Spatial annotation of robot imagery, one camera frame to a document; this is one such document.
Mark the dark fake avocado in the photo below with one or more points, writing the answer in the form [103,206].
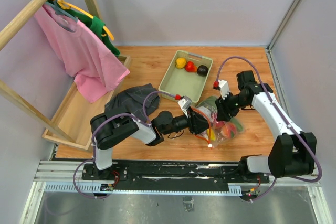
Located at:
[202,70]

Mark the pink t-shirt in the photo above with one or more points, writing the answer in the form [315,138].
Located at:
[96,70]

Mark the yellow fake banana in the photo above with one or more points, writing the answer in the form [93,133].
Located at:
[211,134]

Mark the green t-shirt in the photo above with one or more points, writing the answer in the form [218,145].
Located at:
[96,26]

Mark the clear zip top bag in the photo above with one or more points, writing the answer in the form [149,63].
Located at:
[219,138]

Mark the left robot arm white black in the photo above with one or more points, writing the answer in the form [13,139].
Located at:
[111,128]

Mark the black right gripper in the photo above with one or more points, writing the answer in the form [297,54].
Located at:
[223,109]

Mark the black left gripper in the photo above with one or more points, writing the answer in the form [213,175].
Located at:
[197,124]

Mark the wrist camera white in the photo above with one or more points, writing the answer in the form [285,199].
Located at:
[184,103]
[223,87]

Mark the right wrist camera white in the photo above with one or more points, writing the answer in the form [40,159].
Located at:
[223,87]

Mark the green fake leafy vegetable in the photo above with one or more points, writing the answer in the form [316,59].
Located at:
[208,107]

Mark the dark grey checked cloth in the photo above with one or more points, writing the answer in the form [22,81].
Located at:
[133,99]

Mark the light green plastic basket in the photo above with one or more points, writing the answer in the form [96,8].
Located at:
[182,82]

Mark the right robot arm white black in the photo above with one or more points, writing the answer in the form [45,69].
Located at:
[291,154]

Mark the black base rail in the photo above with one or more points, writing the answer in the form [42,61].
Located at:
[159,178]

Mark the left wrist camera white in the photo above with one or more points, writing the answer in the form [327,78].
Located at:
[184,103]

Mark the orange fake peach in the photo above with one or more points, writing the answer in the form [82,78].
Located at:
[228,131]

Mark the yellow fake orange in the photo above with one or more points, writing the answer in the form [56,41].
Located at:
[180,63]

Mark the grey clothes hanger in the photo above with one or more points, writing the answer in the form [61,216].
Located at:
[59,11]

